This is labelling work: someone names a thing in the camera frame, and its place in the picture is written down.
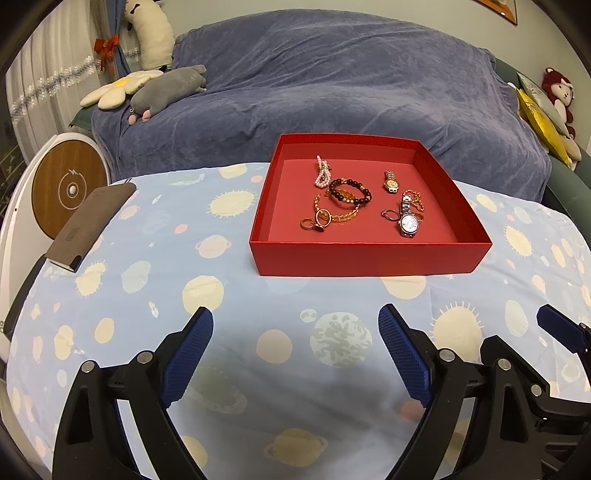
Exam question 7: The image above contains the planet print tablecloth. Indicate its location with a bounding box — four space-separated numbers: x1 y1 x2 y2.
4 162 591 480

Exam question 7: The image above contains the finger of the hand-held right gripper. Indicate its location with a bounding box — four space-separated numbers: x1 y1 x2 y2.
480 336 591 430
537 305 591 354

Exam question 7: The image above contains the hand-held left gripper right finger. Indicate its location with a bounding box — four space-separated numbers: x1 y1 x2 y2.
379 304 543 480

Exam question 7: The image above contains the red monkey plush toy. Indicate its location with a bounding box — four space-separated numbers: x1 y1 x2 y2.
541 67 578 139

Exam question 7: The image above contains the gold chain bracelet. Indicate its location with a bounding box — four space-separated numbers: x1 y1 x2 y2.
311 194 363 227

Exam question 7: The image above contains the red ribbon bow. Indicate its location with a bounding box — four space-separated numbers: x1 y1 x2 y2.
93 36 122 63

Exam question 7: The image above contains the framed wall picture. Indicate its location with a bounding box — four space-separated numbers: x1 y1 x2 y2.
480 0 519 26

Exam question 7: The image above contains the dark bead bracelet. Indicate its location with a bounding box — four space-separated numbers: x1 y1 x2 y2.
328 178 372 206

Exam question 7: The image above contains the white plush toy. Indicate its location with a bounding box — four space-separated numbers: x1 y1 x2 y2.
124 0 176 71

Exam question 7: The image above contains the brown notebook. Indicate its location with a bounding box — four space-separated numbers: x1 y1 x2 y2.
45 182 138 274

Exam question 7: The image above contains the flower shaped cushion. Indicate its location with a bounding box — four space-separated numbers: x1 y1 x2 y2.
80 69 164 112

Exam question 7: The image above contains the yellow cushion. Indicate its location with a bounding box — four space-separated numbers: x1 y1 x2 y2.
515 88 573 167

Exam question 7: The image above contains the red cardboard box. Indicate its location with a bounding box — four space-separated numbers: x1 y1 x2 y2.
249 133 492 278

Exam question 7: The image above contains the white sheer curtain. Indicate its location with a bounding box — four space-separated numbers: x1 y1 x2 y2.
7 0 139 162

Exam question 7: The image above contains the white robot vacuum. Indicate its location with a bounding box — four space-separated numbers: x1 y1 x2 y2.
0 133 112 344

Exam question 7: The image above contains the silver wristwatch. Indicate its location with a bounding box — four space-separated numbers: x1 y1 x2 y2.
397 189 423 239

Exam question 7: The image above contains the green sofa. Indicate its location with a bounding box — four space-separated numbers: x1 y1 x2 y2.
69 55 591 217

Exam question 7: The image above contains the shiny silver cushion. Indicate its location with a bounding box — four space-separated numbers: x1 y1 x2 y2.
516 71 571 137

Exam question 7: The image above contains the pink pearl bracelet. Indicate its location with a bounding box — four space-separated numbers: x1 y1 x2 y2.
315 155 333 188

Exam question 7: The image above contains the grey plush toy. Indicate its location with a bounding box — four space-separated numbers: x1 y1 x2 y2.
127 65 208 124

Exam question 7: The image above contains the sofa with blue cover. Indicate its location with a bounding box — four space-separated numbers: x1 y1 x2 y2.
91 9 553 204

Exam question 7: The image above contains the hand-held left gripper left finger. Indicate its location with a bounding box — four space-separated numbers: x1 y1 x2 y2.
52 306 214 480

